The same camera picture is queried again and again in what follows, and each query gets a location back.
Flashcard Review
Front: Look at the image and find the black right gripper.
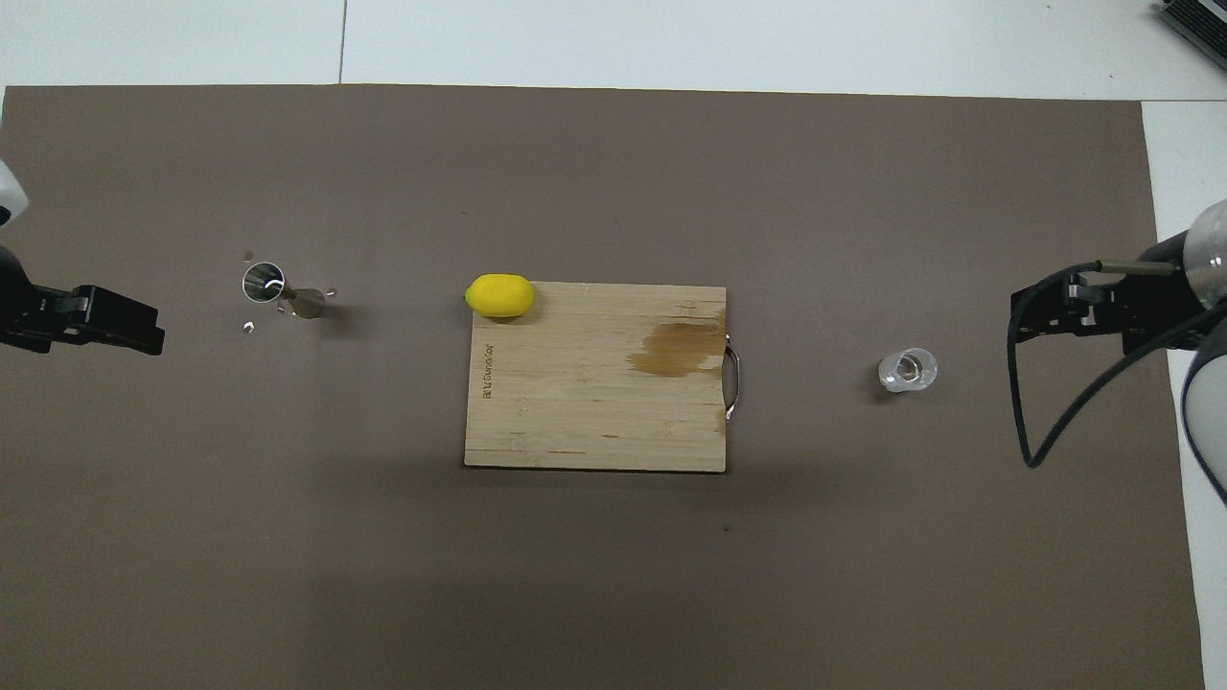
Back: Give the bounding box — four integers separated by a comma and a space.
1011, 271, 1211, 354

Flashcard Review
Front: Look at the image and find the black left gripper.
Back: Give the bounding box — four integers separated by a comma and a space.
0, 245, 166, 357

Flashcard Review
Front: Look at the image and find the wooden cutting board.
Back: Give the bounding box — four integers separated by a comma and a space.
464, 281, 742, 473

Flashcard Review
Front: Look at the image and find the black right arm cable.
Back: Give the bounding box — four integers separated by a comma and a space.
1006, 259, 1199, 471

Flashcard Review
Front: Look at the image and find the metal double jigger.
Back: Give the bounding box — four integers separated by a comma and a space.
242, 261, 329, 320

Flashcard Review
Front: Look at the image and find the brown paper table mat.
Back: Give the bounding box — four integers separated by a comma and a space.
0, 84, 1207, 690

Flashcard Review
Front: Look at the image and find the yellow lemon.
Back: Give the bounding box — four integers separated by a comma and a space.
465, 273, 536, 319

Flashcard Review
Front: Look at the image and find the small clear glass cup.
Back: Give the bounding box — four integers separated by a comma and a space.
878, 347, 939, 394

